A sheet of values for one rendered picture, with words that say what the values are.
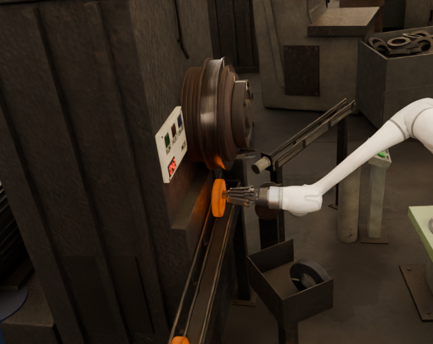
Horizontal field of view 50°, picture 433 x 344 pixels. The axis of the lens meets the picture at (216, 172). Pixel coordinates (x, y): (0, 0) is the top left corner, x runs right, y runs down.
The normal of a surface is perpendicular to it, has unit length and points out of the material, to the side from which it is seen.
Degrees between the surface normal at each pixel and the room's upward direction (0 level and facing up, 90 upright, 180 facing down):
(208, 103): 57
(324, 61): 90
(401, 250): 0
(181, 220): 0
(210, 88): 42
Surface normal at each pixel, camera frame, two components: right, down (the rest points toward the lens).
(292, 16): -0.43, 0.48
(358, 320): -0.11, -0.87
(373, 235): -0.19, 0.50
